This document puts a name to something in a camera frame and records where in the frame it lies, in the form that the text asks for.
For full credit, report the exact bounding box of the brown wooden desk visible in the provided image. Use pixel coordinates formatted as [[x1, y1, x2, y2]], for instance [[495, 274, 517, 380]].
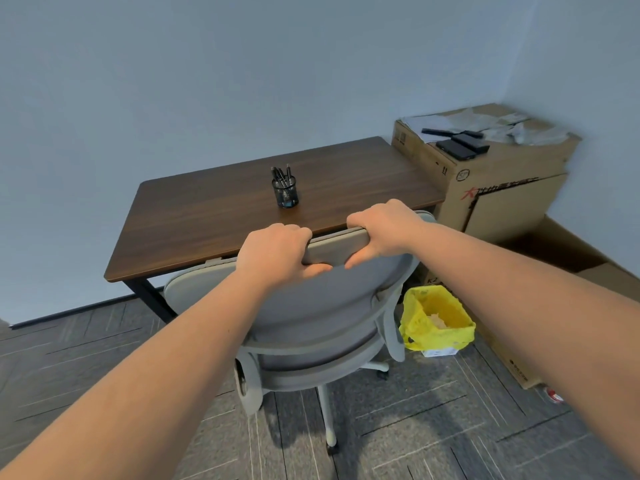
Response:
[[103, 136, 447, 283]]

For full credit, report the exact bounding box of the tall cardboard box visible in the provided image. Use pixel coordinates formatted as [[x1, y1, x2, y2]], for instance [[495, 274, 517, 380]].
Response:
[[391, 103, 583, 295]]

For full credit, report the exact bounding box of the grey office chair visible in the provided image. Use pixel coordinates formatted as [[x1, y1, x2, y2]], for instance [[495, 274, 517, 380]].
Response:
[[163, 210, 439, 457]]

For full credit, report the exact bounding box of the person's left forearm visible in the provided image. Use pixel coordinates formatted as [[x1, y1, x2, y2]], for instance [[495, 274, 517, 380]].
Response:
[[0, 268, 273, 480]]

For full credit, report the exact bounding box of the person's left hand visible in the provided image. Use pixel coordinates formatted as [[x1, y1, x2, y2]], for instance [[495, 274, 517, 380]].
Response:
[[235, 223, 333, 295]]

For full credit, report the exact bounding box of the yellow trash bag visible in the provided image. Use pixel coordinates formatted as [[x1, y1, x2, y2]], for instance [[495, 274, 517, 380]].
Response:
[[397, 285, 477, 353]]

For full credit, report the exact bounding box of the clear plastic wrap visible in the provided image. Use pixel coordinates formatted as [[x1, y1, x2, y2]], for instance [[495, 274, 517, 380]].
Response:
[[399, 107, 571, 147]]

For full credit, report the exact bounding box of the flat printed cardboard box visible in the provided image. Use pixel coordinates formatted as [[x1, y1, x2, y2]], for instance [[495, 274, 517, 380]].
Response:
[[462, 172, 571, 391]]

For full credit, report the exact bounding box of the person's right forearm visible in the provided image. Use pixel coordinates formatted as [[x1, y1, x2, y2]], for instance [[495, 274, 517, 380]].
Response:
[[407, 222, 640, 473]]

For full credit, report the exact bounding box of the black flat device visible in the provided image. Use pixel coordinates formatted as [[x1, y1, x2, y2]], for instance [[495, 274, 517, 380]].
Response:
[[451, 132, 491, 155], [435, 139, 477, 162]]

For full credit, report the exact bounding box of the black mesh pen holder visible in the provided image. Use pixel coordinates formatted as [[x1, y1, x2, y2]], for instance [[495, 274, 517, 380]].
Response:
[[271, 175, 301, 210]]

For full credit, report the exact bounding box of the person's right hand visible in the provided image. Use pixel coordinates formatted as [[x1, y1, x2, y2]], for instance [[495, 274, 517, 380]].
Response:
[[343, 198, 426, 271]]

